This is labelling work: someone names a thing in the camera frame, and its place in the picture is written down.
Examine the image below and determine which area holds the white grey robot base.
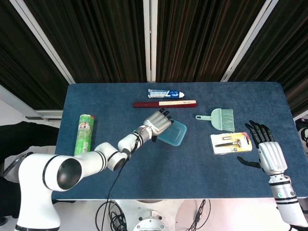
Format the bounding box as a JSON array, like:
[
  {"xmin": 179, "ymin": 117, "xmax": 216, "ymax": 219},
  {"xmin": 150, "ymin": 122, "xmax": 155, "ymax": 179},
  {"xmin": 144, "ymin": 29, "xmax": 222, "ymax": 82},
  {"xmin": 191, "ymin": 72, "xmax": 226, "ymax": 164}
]
[{"xmin": 115, "ymin": 199, "xmax": 210, "ymax": 231}]

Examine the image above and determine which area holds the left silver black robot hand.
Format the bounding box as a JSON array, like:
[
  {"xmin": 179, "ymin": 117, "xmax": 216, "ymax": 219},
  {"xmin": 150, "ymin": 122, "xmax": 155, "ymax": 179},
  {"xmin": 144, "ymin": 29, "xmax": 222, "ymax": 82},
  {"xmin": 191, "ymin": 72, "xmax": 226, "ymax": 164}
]
[{"xmin": 143, "ymin": 108, "xmax": 175, "ymax": 142}]

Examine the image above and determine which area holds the blue white toothpaste tube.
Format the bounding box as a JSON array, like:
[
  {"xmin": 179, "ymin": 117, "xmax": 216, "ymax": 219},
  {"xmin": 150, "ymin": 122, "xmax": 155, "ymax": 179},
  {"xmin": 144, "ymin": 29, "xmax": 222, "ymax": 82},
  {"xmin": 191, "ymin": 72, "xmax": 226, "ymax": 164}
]
[{"xmin": 147, "ymin": 89, "xmax": 186, "ymax": 99}]

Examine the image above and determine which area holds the black white device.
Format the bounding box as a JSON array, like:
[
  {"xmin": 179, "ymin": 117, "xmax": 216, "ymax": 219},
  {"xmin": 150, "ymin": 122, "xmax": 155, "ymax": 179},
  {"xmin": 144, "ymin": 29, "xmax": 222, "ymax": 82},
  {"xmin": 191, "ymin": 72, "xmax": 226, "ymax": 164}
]
[{"xmin": 295, "ymin": 117, "xmax": 308, "ymax": 154}]

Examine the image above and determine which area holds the white frame post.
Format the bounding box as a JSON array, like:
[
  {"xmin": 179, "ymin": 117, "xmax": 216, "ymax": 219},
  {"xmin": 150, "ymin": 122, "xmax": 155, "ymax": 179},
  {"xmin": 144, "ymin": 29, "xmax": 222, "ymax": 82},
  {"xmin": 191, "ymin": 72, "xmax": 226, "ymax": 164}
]
[
  {"xmin": 220, "ymin": 0, "xmax": 280, "ymax": 83},
  {"xmin": 142, "ymin": 0, "xmax": 158, "ymax": 83},
  {"xmin": 9, "ymin": 0, "xmax": 77, "ymax": 85}
]

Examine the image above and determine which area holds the mint green mini dustpan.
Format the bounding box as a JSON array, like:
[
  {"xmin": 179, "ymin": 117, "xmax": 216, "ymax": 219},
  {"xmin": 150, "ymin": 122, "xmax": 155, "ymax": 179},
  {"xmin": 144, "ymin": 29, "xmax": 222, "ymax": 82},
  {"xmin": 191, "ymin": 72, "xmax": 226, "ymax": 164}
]
[{"xmin": 195, "ymin": 108, "xmax": 223, "ymax": 131}]

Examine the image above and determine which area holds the blue table cloth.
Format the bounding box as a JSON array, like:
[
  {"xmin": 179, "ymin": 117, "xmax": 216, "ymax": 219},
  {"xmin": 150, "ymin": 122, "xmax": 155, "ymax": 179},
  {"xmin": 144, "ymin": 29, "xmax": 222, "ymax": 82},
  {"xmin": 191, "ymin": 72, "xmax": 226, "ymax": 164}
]
[{"xmin": 51, "ymin": 82, "xmax": 308, "ymax": 200}]

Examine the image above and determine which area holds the green chips can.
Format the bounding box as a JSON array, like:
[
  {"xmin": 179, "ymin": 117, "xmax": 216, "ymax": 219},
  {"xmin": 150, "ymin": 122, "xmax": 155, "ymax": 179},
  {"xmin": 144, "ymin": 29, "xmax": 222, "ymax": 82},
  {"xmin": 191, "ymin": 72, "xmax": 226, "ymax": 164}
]
[{"xmin": 74, "ymin": 114, "xmax": 97, "ymax": 156}]

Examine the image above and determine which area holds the black chair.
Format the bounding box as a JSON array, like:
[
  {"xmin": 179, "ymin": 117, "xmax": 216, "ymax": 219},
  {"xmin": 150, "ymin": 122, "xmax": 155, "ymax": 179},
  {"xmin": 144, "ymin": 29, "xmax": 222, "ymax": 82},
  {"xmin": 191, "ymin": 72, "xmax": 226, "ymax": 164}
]
[{"xmin": 0, "ymin": 121, "xmax": 61, "ymax": 219}]

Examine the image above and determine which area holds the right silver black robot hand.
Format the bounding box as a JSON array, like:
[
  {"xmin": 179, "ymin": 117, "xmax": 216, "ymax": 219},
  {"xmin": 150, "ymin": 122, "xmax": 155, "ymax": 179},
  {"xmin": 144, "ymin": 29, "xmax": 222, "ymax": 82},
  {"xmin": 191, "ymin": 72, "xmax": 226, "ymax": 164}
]
[{"xmin": 237, "ymin": 120, "xmax": 288, "ymax": 174}]

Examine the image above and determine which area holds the black floor cable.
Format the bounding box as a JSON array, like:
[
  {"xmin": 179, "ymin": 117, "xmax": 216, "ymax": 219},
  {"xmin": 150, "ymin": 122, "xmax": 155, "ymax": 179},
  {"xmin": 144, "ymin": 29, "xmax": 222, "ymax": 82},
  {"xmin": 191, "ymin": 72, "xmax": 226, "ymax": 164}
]
[
  {"xmin": 187, "ymin": 199, "xmax": 213, "ymax": 231},
  {"xmin": 95, "ymin": 200, "xmax": 129, "ymax": 231}
]

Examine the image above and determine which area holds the dark brown curtain panel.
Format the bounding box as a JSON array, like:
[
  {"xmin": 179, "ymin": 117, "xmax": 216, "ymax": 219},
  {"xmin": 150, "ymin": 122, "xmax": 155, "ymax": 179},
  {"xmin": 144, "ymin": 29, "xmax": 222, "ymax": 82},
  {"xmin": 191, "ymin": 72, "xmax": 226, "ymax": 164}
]
[
  {"xmin": 155, "ymin": 0, "xmax": 266, "ymax": 83},
  {"xmin": 0, "ymin": 0, "xmax": 70, "ymax": 111},
  {"xmin": 24, "ymin": 0, "xmax": 148, "ymax": 84},
  {"xmin": 228, "ymin": 0, "xmax": 308, "ymax": 117}
]

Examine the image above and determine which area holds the mint green mini brush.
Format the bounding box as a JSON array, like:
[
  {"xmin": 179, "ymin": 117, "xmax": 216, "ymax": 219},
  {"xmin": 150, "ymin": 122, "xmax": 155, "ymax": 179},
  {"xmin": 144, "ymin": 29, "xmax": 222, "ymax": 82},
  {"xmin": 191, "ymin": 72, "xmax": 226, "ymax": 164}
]
[{"xmin": 219, "ymin": 108, "xmax": 235, "ymax": 132}]

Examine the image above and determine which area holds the razor blister pack card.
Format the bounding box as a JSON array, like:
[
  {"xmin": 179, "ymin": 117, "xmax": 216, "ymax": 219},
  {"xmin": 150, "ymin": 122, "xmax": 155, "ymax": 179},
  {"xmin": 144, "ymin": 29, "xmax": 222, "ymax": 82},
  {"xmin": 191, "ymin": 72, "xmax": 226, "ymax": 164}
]
[{"xmin": 210, "ymin": 131, "xmax": 253, "ymax": 155}]

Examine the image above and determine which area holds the blue translucent plastic lid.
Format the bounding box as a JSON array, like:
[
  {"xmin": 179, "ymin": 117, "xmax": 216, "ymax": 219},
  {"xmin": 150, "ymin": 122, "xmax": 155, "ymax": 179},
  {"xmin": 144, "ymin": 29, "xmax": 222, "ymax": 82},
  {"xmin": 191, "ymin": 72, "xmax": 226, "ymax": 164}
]
[{"xmin": 157, "ymin": 119, "xmax": 188, "ymax": 147}]

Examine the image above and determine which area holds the dark red chopstick box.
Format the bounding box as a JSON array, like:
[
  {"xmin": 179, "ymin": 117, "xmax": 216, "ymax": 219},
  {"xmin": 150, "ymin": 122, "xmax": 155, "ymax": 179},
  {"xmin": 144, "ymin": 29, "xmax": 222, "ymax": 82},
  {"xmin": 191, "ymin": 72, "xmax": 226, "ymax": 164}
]
[{"xmin": 133, "ymin": 100, "xmax": 198, "ymax": 109}]

